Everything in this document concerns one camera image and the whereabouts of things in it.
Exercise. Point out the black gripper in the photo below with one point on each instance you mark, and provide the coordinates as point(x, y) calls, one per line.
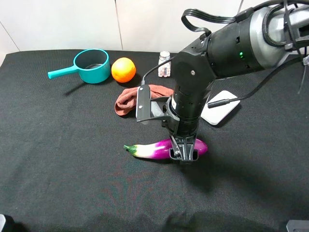
point(186, 129)

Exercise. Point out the purple white eggplant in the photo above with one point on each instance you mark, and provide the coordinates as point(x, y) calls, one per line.
point(159, 150)

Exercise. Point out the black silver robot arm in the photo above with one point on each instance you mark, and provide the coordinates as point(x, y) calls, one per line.
point(256, 39)

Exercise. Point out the grey robot base right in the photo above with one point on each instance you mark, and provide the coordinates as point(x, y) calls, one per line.
point(297, 226)

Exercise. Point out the black robot base left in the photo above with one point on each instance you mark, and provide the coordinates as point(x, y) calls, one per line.
point(7, 224)

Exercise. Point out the white rounded flat box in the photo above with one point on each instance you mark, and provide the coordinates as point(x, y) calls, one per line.
point(215, 115)

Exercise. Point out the brown crumpled cloth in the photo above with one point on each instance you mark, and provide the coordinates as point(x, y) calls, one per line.
point(127, 100)

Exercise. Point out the small glass pill jar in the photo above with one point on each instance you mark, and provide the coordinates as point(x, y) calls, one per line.
point(164, 70)

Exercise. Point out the orange fruit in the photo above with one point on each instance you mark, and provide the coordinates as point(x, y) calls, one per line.
point(123, 70)

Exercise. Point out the dark green table cloth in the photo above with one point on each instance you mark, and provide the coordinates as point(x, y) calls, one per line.
point(63, 167)

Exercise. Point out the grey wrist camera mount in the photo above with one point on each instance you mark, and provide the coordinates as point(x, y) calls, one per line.
point(148, 109)

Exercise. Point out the teal saucepan with handle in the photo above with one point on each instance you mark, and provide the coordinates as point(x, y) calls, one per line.
point(92, 65)

